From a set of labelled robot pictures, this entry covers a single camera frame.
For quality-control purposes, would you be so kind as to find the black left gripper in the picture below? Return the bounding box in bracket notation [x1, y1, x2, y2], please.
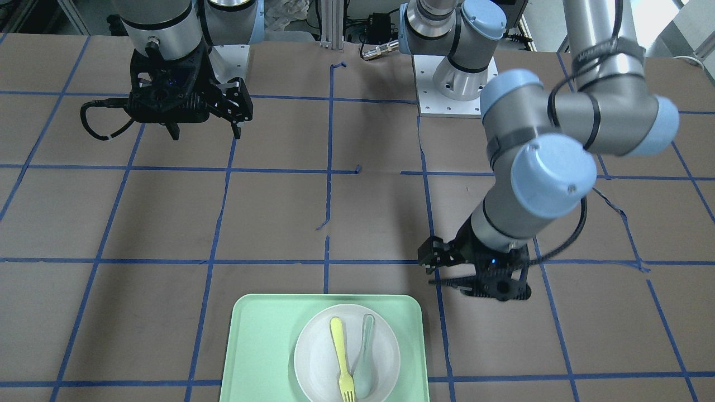
[418, 217, 532, 302]

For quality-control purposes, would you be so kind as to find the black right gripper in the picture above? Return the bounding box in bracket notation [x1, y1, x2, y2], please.
[125, 47, 254, 141]

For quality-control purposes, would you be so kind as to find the white round plate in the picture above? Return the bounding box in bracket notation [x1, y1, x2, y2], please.
[293, 304, 401, 401]

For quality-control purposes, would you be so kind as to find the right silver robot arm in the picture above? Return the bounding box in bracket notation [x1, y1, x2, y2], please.
[113, 1, 265, 140]

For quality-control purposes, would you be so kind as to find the yellow plastic fork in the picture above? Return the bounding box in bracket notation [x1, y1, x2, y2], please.
[330, 317, 356, 401]

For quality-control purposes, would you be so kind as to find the pale green plastic spoon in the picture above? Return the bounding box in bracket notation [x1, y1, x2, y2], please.
[352, 314, 375, 400]

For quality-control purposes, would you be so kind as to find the mint green serving tray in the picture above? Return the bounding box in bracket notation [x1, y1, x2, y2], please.
[220, 294, 431, 401]

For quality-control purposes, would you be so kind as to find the aluminium frame post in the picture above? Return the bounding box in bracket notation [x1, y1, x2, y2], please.
[318, 0, 345, 51]

